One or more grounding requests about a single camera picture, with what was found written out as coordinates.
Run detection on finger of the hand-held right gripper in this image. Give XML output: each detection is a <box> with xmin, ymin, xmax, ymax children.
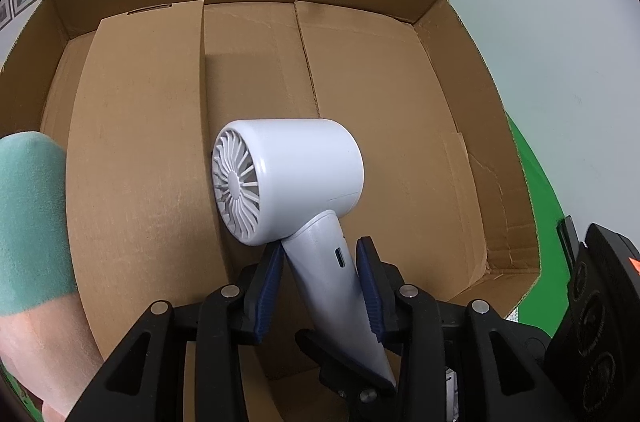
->
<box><xmin>295</xmin><ymin>329</ymin><xmax>398</xmax><ymax>407</ymax></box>

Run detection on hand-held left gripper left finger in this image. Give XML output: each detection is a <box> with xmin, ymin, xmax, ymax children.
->
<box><xmin>65</xmin><ymin>245</ymin><xmax>286</xmax><ymax>422</ymax></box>

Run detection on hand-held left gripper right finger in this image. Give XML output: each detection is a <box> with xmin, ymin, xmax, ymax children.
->
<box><xmin>355</xmin><ymin>236</ymin><xmax>566</xmax><ymax>422</ymax></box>

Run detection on white hair dryer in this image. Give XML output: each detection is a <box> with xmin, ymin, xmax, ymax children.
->
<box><xmin>211</xmin><ymin>118</ymin><xmax>398</xmax><ymax>390</ymax></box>

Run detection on large cardboard box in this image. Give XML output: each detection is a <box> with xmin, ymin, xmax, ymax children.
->
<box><xmin>0</xmin><ymin>0</ymin><xmax>543</xmax><ymax>422</ymax></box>

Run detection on green tablecloth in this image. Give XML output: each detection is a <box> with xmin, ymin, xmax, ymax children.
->
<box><xmin>505</xmin><ymin>109</ymin><xmax>568</xmax><ymax>338</ymax></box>

